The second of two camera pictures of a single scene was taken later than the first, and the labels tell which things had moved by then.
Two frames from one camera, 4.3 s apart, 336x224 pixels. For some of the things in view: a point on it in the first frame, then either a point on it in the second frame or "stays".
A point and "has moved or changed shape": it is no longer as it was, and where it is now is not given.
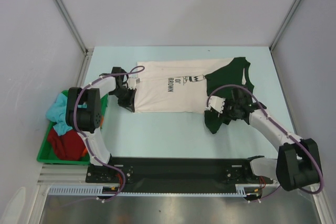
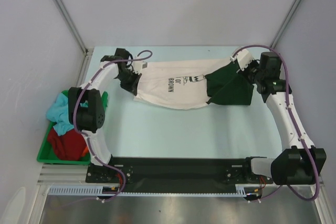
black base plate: [182, 172] stays
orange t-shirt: [85, 151] stays
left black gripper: [129, 103] → [132, 87]
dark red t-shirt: [68, 146] stays
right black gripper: [227, 109] → [250, 69]
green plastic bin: [46, 155] stays
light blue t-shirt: [56, 113] stays
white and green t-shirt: [185, 86] has moved or changed shape
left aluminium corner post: [66, 15] stays
